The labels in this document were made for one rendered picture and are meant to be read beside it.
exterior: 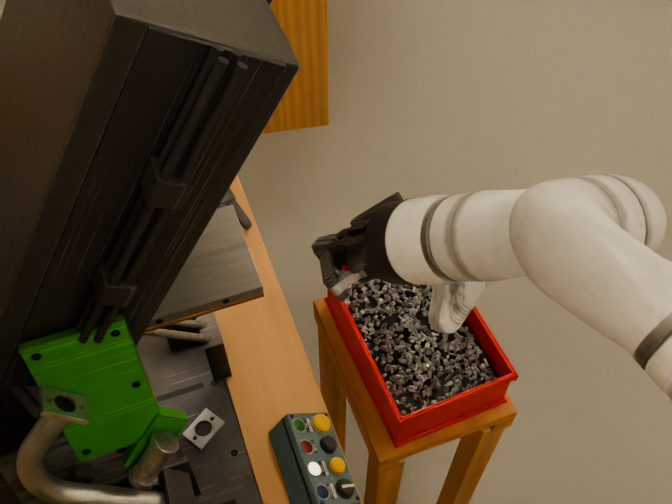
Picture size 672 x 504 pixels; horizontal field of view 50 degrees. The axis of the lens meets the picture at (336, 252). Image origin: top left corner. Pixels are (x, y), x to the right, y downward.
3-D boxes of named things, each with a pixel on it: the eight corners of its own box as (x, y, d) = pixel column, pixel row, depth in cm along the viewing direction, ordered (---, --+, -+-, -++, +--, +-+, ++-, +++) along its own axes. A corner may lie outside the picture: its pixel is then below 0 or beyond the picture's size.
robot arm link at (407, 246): (439, 338, 62) (492, 343, 57) (364, 247, 58) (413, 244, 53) (490, 264, 66) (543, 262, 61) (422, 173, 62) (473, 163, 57)
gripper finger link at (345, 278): (362, 259, 63) (362, 247, 65) (321, 286, 64) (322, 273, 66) (378, 278, 64) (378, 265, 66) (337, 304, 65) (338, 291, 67)
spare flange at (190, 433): (206, 409, 113) (205, 407, 112) (225, 423, 112) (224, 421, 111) (182, 436, 110) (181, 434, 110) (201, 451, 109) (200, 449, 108)
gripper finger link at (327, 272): (332, 277, 64) (333, 246, 69) (316, 287, 64) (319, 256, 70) (350, 298, 65) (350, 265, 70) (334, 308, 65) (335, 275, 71)
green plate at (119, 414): (158, 387, 99) (116, 275, 86) (168, 433, 93) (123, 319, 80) (75, 414, 97) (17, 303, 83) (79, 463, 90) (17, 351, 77)
